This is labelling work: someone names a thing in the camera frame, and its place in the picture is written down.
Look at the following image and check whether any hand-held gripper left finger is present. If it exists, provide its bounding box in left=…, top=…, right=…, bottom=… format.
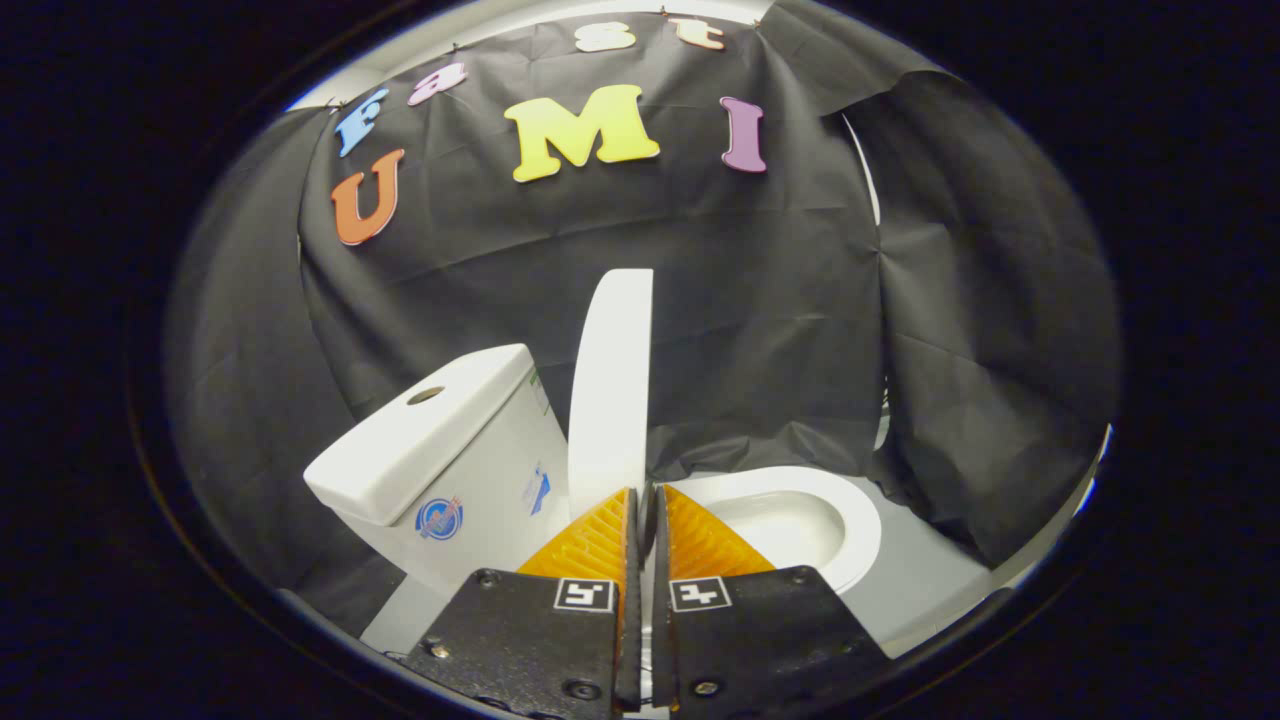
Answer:
left=405, top=487, right=644, bottom=719

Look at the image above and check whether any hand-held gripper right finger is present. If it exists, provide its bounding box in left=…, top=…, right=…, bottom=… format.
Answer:
left=650, top=484, right=891, bottom=719

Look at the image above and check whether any white toilet lid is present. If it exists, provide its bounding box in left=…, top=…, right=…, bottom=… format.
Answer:
left=567, top=268, right=655, bottom=523

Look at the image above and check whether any white toilet bowl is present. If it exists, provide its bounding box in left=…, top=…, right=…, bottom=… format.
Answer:
left=705, top=492, right=849, bottom=571

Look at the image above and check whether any white toilet seat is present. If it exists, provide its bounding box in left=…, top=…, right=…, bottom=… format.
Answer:
left=665, top=466, right=884, bottom=597

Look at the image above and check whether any black backdrop cloth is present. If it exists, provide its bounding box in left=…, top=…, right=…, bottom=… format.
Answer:
left=165, top=0, right=1122, bottom=641

